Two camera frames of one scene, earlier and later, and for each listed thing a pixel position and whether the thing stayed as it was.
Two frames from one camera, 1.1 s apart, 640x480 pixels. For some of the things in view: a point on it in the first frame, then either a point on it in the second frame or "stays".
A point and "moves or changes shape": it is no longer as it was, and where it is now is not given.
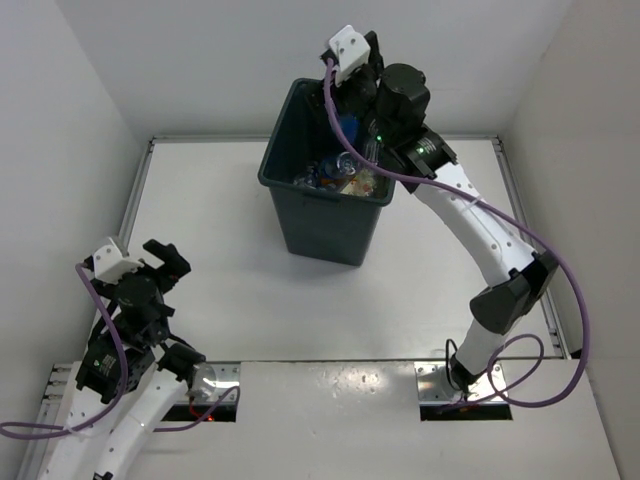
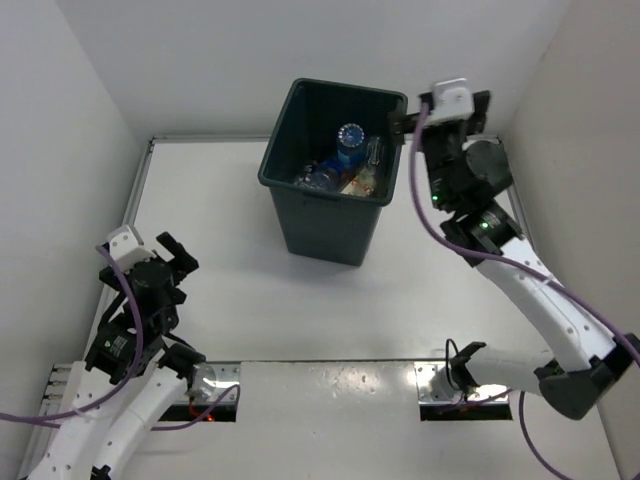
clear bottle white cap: (373, 150) stays
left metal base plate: (212, 382) stays
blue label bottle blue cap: (350, 126) moves or changes shape
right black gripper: (368, 71) → (481, 100)
